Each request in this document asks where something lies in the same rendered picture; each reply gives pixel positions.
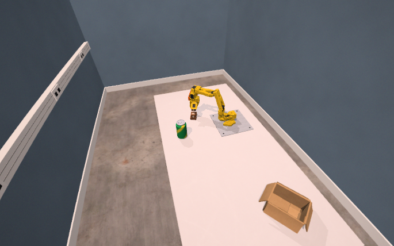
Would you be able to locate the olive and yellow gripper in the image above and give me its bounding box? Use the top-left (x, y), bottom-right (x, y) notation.
top-left (190, 96), bottom-right (200, 109)

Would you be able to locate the green drink can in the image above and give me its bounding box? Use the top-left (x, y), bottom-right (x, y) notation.
top-left (176, 120), bottom-right (187, 139)

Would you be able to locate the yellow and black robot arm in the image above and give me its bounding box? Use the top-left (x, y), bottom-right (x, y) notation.
top-left (190, 86), bottom-right (236, 126)

